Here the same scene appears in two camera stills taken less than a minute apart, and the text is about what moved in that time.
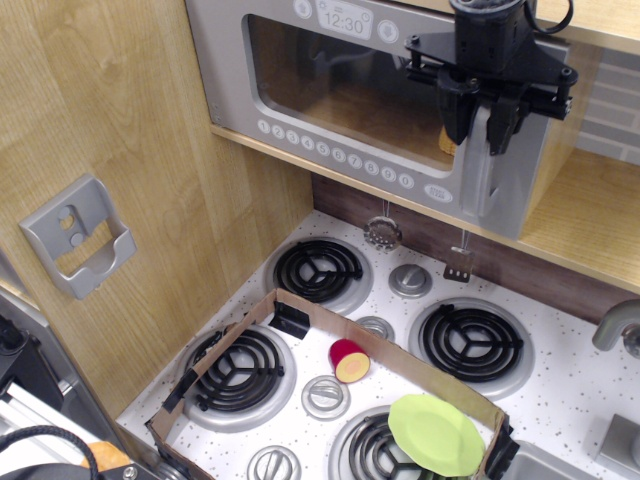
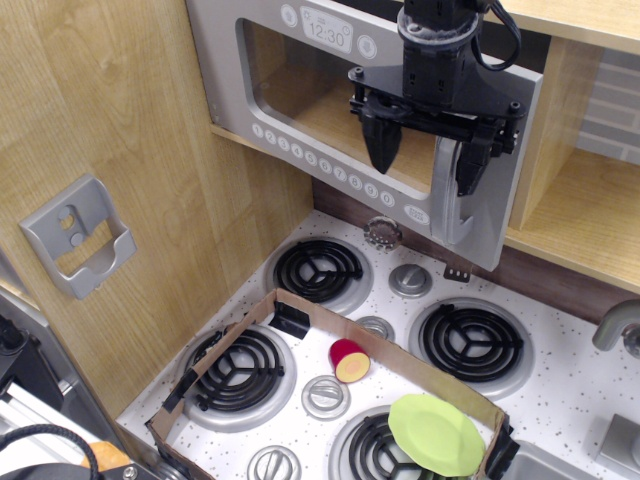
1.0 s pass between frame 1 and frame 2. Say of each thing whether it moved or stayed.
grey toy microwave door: moved
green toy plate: stayed
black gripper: moved
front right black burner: stayed
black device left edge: stayed
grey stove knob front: stayed
